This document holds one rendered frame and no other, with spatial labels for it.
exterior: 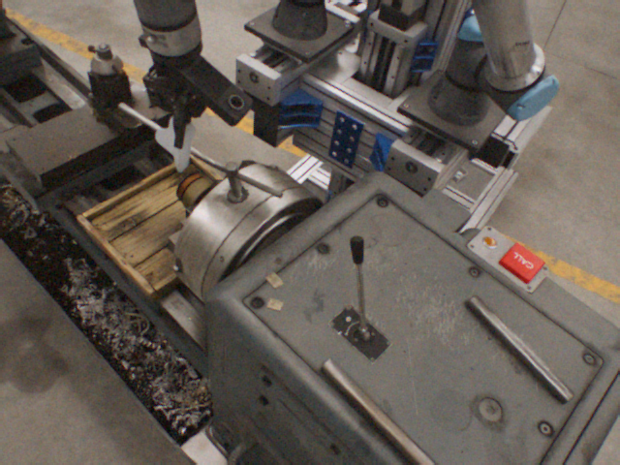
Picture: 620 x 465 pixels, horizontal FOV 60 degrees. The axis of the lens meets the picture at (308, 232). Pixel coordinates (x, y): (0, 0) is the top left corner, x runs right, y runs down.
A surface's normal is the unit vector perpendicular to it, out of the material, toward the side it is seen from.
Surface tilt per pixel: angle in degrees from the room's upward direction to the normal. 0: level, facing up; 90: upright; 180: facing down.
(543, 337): 0
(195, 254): 63
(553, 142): 0
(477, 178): 0
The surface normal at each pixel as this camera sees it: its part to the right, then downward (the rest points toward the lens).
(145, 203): 0.11, -0.61
